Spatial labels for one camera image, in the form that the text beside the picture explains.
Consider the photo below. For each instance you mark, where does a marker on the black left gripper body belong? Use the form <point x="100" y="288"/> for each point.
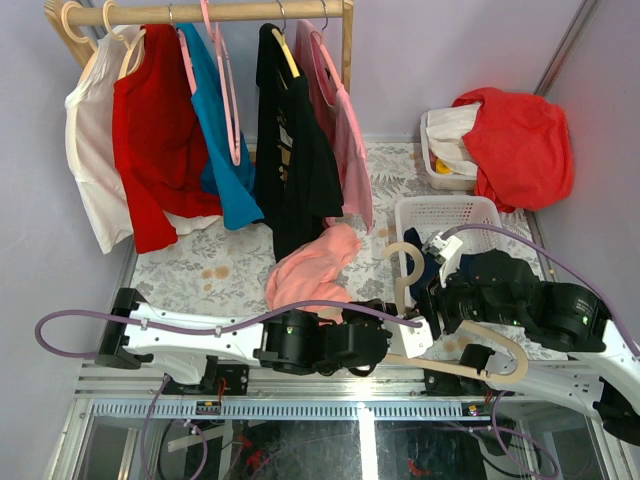
<point x="379" y="338"/>

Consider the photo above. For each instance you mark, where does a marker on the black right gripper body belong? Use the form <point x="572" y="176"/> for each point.
<point x="435" y="303"/>

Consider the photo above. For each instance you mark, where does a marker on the salmon pink t-shirt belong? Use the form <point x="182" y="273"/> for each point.
<point x="311" y="271"/>

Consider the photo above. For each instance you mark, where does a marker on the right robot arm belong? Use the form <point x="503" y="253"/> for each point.
<point x="495" y="288"/>

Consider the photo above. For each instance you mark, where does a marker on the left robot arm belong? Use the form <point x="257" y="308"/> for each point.
<point x="188" y="347"/>

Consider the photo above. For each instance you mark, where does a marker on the pink hanging t-shirt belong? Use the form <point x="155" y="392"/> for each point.
<point x="340" y="125"/>

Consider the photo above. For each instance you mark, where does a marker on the black hanging t-shirt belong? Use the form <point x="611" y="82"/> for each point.
<point x="297" y="183"/>

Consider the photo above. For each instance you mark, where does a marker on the orange-red t-shirt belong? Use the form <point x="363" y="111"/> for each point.
<point x="521" y="145"/>

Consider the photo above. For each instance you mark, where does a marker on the blue hanging t-shirt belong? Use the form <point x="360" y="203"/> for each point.
<point x="233" y="185"/>

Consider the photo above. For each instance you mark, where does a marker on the red hanging t-shirt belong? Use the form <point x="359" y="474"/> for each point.
<point x="159" y="148"/>

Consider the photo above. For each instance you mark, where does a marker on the yellow hanger with black shirt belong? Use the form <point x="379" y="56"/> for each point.
<point x="281" y="39"/>

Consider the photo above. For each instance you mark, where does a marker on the pink hanger with blue shirt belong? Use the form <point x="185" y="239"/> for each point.
<point x="188" y="66"/>

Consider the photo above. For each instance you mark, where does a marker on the white hanging t-shirt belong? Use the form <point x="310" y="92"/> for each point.
<point x="89" y="146"/>

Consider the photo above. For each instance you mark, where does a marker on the beige hanger with red shirt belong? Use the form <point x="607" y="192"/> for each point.
<point x="134" y="47"/>

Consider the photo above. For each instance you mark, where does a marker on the navy blue folded garment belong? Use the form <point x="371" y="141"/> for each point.
<point x="415" y="245"/>

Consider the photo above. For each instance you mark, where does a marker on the white perforated plastic basket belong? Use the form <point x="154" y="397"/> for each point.
<point x="431" y="214"/>

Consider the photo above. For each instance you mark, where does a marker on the small white laundry basket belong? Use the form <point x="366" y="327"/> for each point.
<point x="439" y="175"/>

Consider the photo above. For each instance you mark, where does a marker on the yellow object in basket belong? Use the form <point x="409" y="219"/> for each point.
<point x="441" y="168"/>

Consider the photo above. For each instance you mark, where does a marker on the white garment in basket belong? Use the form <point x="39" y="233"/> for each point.
<point x="446" y="128"/>

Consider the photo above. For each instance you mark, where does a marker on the wooden clothes rack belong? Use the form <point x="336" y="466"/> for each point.
<point x="191" y="13"/>

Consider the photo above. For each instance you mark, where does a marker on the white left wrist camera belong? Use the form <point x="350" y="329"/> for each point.
<point x="410" y="342"/>

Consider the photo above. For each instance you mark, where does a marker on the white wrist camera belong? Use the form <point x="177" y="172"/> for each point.
<point x="410" y="342"/>
<point x="446" y="252"/>

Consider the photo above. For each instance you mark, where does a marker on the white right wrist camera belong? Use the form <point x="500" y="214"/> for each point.
<point x="446" y="252"/>

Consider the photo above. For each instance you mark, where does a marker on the grey slotted cable duct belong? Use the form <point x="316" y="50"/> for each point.
<point x="420" y="409"/>

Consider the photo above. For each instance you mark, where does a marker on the aluminium frame rail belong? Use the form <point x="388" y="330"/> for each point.
<point x="387" y="382"/>

